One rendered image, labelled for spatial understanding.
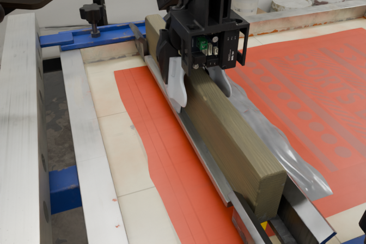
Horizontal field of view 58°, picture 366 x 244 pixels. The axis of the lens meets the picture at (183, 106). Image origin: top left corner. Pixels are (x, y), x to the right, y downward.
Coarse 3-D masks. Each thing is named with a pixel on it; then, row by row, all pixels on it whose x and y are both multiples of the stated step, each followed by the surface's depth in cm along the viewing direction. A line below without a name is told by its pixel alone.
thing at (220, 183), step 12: (156, 72) 57; (180, 120) 46; (192, 132) 44; (192, 144) 43; (204, 144) 42; (204, 156) 41; (216, 168) 39; (216, 180) 38; (228, 192) 36; (228, 204) 36
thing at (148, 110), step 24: (264, 48) 72; (288, 48) 72; (312, 48) 72; (360, 48) 72; (120, 72) 64; (144, 72) 64; (120, 96) 58; (144, 96) 58; (144, 120) 53; (168, 120) 53
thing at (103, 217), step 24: (360, 0) 87; (264, 24) 77; (288, 24) 79; (312, 24) 82; (96, 48) 66; (120, 48) 68; (72, 72) 58; (72, 96) 52; (72, 120) 47; (96, 120) 47; (96, 144) 43; (96, 168) 40; (96, 192) 37; (96, 216) 35; (120, 216) 35; (96, 240) 32; (120, 240) 32
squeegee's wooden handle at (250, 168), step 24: (192, 72) 44; (192, 96) 43; (216, 96) 40; (192, 120) 45; (216, 120) 37; (240, 120) 36; (216, 144) 38; (240, 144) 33; (264, 144) 33; (240, 168) 33; (264, 168) 30; (240, 192) 35; (264, 192) 31; (264, 216) 34
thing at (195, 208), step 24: (144, 144) 48; (168, 144) 48; (168, 168) 45; (192, 168) 45; (360, 168) 45; (168, 192) 41; (192, 192) 41; (216, 192) 41; (336, 192) 41; (360, 192) 41; (192, 216) 39; (216, 216) 39; (192, 240) 36; (216, 240) 36; (240, 240) 36
